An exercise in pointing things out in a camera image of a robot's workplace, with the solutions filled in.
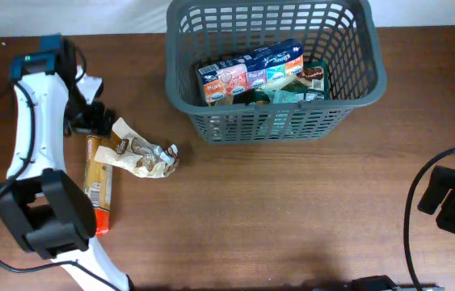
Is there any beige brown snack bag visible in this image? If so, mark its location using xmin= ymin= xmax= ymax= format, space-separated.
xmin=94 ymin=118 xmax=179 ymax=179

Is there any orange spaghetti packet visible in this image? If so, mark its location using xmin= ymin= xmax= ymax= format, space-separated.
xmin=84 ymin=136 xmax=112 ymax=237

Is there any green snack bag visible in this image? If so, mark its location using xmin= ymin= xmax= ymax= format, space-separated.
xmin=242 ymin=61 xmax=331 ymax=104

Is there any Kleenex tissue multipack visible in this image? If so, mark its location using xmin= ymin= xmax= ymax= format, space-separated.
xmin=196 ymin=39 xmax=304 ymax=103

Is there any beige Pantree snack bag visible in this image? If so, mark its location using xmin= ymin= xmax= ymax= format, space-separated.
xmin=211 ymin=95 xmax=246 ymax=107

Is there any mint green wipes pack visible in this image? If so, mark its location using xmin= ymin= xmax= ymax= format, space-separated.
xmin=269 ymin=91 xmax=305 ymax=104

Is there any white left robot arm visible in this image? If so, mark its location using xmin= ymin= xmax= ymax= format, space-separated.
xmin=0 ymin=35 xmax=135 ymax=290

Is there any grey plastic laundry basket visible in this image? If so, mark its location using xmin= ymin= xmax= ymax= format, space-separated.
xmin=166 ymin=0 xmax=386 ymax=144

